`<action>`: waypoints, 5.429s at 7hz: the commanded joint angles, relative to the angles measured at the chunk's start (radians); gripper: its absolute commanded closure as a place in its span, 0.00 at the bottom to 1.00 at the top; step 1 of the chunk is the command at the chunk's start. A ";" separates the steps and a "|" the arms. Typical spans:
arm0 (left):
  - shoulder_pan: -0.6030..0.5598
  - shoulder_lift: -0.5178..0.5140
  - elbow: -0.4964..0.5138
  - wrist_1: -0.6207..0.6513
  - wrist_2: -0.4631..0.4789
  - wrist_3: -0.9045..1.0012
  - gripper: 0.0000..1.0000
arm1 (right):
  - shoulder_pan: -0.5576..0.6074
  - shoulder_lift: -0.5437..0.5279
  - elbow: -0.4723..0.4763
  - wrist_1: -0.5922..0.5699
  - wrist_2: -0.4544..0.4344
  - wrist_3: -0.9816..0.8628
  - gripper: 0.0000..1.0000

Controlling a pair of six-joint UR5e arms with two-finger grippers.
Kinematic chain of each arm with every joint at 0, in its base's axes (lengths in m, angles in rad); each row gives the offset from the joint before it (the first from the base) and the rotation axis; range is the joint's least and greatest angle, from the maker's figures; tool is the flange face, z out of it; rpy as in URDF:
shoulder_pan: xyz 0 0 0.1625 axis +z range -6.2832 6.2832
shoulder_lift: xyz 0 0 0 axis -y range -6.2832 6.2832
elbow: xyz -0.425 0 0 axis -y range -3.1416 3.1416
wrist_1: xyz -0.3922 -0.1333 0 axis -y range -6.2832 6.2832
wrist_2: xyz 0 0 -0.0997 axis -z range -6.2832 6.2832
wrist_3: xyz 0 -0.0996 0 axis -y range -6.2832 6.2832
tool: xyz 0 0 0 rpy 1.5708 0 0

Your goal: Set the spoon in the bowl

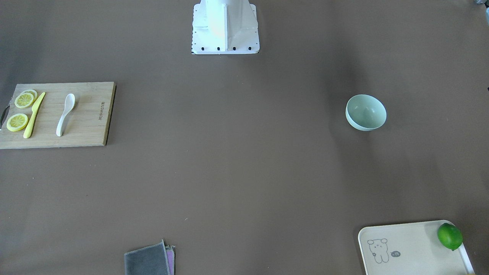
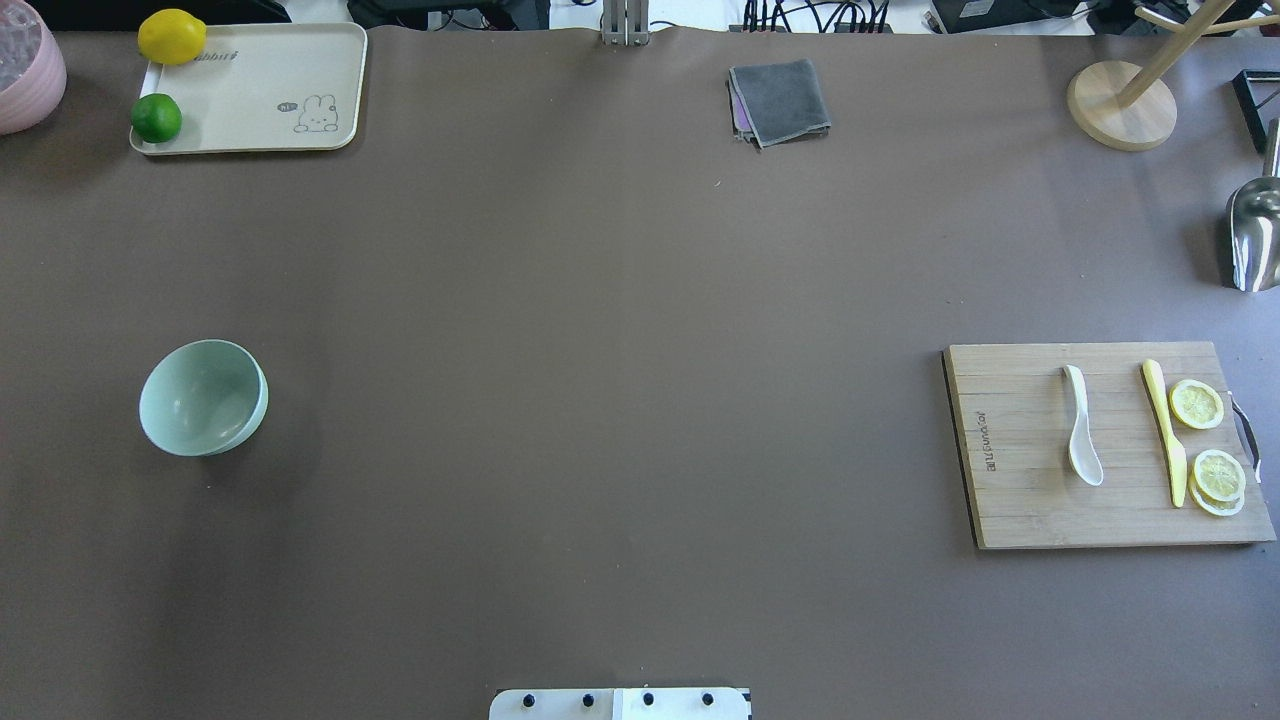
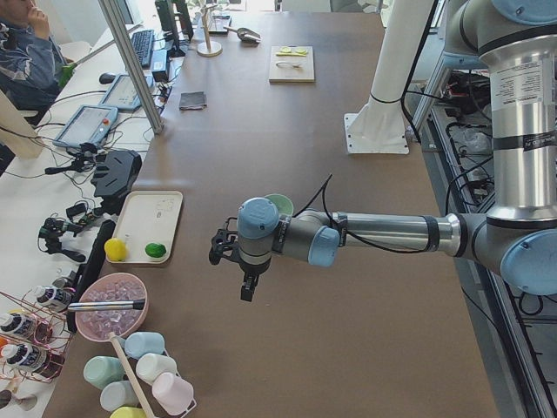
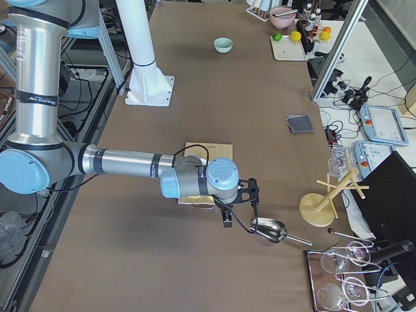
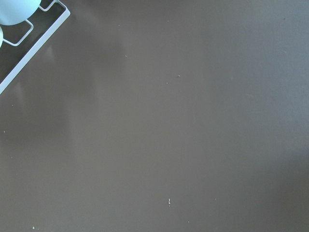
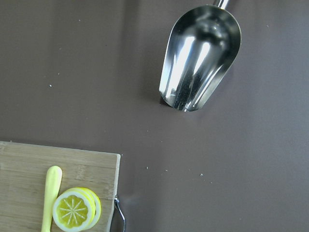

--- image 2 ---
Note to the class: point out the grey folded cloth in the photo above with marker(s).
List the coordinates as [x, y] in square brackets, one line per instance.
[777, 103]

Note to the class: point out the upper lemon slice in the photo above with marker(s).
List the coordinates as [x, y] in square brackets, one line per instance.
[1196, 404]

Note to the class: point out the wooden cup tree stand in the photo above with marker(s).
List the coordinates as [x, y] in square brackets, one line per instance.
[1129, 108]

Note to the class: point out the pink ribbed bowl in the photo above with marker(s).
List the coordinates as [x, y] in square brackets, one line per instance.
[33, 72]

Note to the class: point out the bottom lemon slice underneath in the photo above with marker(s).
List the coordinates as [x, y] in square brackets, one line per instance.
[1221, 509]

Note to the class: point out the light green bowl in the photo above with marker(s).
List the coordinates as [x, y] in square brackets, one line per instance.
[203, 399]

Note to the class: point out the aluminium frame post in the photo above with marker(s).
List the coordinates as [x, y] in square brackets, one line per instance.
[625, 22]

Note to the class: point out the yellow lemon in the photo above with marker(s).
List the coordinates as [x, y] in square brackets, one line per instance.
[171, 36]

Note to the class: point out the green lime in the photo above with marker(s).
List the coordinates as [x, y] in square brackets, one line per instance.
[156, 118]

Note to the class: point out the yellow plastic knife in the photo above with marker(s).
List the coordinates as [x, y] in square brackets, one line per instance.
[1176, 456]

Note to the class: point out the lemon slice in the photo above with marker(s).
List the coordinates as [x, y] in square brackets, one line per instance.
[1218, 476]
[1196, 404]

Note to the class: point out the bamboo cutting board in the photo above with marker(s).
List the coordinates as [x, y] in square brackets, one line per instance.
[1013, 410]

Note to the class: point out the cream rabbit tray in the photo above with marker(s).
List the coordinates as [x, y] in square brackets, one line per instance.
[264, 87]

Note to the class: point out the lower lemon slice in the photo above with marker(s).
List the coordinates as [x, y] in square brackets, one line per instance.
[1218, 476]

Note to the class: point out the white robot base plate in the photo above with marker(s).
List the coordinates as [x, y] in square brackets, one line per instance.
[623, 703]

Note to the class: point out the black wire glass rack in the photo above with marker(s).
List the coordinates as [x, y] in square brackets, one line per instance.
[1254, 89]

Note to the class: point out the white ceramic spoon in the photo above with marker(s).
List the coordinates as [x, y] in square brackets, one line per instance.
[1082, 455]

